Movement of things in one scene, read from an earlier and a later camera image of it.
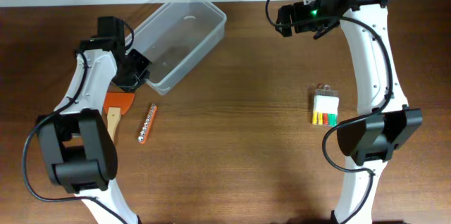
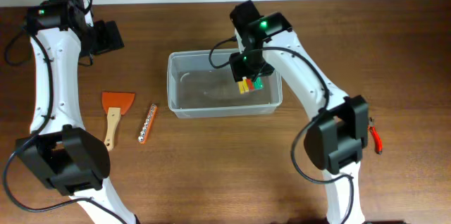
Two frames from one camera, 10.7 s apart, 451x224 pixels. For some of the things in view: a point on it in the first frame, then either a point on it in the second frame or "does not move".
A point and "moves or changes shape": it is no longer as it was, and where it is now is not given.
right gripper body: [286, 20] → [250, 67]
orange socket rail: [144, 134] does not move
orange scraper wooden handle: [116, 103] does not move
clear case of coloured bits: [325, 105] moves or changes shape
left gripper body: [132, 77] → [106, 36]
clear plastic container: [175, 32] → [201, 83]
